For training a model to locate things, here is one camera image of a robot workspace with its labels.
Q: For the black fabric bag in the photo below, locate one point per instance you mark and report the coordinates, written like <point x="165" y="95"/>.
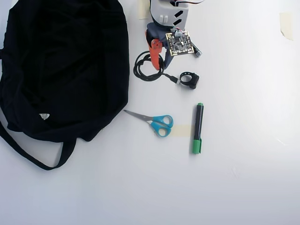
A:
<point x="58" y="70"/>

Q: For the black battery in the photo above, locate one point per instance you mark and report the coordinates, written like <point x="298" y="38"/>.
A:
<point x="198" y="53"/>

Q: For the camera circuit board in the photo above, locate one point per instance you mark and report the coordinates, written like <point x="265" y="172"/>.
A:
<point x="179" y="43"/>

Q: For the black marker with green cap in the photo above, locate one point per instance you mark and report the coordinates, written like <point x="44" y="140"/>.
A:
<point x="198" y="126"/>

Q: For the beige masking tape strip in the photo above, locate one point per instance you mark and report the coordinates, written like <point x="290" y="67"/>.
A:
<point x="286" y="25"/>
<point x="181" y="130"/>
<point x="143" y="11"/>

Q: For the black wrist band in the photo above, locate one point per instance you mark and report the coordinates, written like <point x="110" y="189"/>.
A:
<point x="194" y="79"/>

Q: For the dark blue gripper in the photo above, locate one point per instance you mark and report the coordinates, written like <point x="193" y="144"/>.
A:
<point x="155" y="48"/>

